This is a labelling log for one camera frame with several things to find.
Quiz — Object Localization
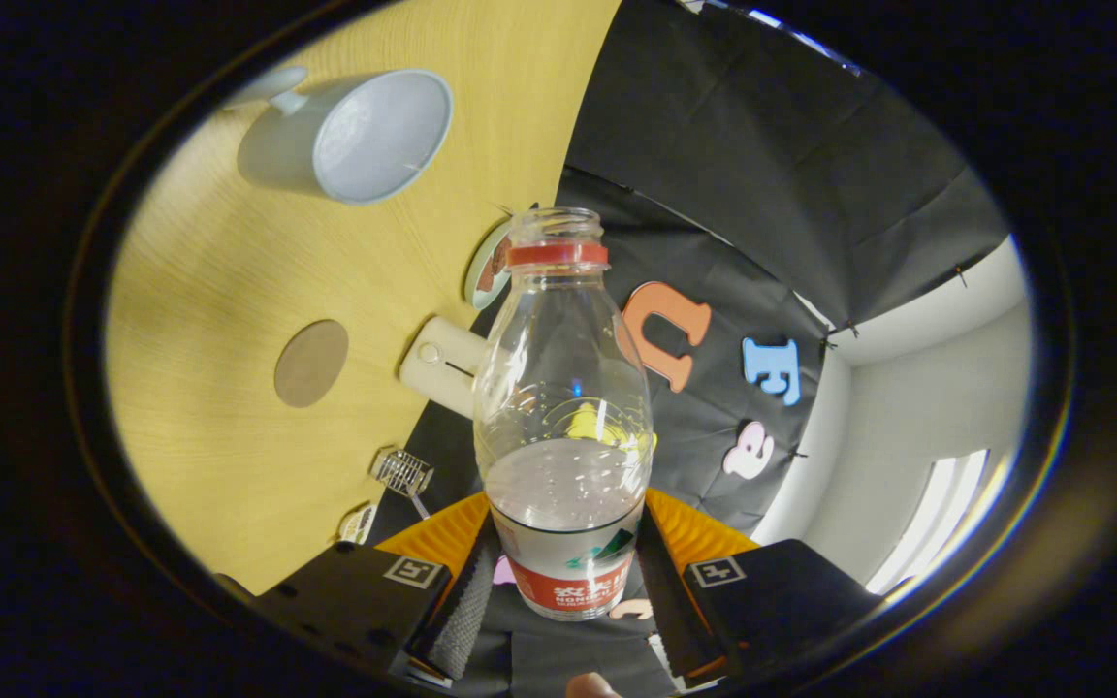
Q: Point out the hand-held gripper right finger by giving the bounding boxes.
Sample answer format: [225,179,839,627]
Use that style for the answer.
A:
[636,488,884,692]

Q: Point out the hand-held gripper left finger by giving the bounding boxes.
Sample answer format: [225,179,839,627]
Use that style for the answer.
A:
[214,492,501,685]

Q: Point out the clear plastic juice bottle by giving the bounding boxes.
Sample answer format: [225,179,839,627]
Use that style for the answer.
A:
[472,206,657,621]

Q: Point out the round brown coaster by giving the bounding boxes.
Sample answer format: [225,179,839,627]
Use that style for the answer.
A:
[273,319,350,409]

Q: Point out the white cup with handle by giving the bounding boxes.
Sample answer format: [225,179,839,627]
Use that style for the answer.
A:
[224,65,455,206]

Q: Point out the small white dish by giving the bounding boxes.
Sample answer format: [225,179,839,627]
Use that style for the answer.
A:
[338,502,378,546]

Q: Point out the white toaster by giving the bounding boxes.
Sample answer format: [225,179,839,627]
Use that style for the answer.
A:
[399,316,490,420]

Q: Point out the long ceiling light panel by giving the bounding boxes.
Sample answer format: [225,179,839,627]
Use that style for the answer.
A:
[864,449,991,595]

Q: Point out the small pale green plate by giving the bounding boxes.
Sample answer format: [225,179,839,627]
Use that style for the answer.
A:
[463,218,516,311]

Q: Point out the brown food pieces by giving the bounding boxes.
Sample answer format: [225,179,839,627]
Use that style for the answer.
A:
[477,236,513,295]

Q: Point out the wooden table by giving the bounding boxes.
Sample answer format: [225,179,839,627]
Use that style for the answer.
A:
[105,0,622,594]

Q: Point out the small metal wire basket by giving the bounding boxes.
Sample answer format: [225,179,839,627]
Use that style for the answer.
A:
[371,447,435,522]

